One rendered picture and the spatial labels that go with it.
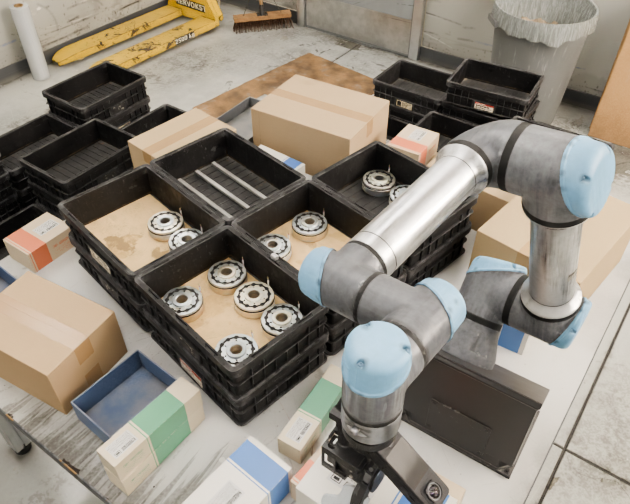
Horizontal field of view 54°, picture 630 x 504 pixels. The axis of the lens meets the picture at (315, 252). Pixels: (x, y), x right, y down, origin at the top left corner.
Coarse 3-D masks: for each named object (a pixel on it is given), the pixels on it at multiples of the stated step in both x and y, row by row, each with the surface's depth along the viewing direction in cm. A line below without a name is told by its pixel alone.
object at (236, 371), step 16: (208, 240) 161; (176, 256) 156; (144, 272) 151; (288, 272) 151; (144, 288) 147; (160, 304) 144; (176, 320) 140; (304, 320) 140; (192, 336) 137; (288, 336) 137; (208, 352) 133; (256, 352) 133; (272, 352) 136; (224, 368) 131; (240, 368) 130
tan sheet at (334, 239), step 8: (288, 224) 180; (328, 224) 180; (272, 232) 178; (280, 232) 178; (328, 232) 178; (336, 232) 178; (296, 240) 175; (320, 240) 175; (328, 240) 175; (336, 240) 175; (344, 240) 175; (296, 248) 173; (304, 248) 173; (312, 248) 173; (336, 248) 173; (296, 256) 170; (304, 256) 170; (296, 264) 168
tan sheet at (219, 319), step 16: (208, 288) 161; (208, 304) 157; (224, 304) 157; (208, 320) 153; (224, 320) 153; (240, 320) 153; (256, 320) 153; (208, 336) 149; (224, 336) 149; (256, 336) 149
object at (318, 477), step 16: (320, 464) 91; (304, 480) 90; (320, 480) 90; (336, 480) 90; (352, 480) 90; (384, 480) 90; (304, 496) 89; (320, 496) 88; (368, 496) 88; (384, 496) 88; (400, 496) 88; (448, 496) 88
